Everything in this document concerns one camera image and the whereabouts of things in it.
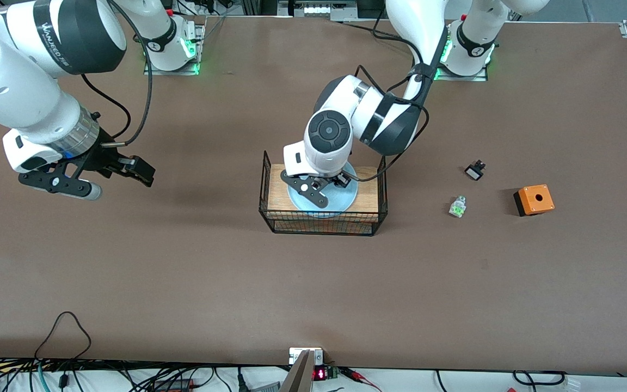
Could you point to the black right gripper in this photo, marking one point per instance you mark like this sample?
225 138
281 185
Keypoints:
100 156

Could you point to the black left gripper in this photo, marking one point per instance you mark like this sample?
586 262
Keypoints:
337 179

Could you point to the light blue round plate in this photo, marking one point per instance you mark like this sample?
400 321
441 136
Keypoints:
349 198

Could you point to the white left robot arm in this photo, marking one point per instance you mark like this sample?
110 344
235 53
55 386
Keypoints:
340 120

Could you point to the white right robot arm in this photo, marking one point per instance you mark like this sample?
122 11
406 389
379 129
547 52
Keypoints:
25 87

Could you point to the black square push button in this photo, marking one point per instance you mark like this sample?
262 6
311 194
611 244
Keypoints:
474 172

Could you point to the white power strip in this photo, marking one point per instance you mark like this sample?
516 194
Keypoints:
327 9

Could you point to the red digit display module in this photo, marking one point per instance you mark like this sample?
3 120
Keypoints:
321 374

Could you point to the red and black probe lead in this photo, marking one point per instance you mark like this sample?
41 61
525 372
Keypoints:
360 377

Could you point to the green push button switch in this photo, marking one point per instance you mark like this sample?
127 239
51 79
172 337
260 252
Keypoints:
458 207

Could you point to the small white bracket plate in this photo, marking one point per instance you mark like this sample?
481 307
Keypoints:
298 354

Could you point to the grey metal post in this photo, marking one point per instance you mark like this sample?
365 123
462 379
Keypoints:
298 378

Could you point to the orange button enclosure box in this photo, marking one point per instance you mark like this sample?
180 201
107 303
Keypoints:
536 198

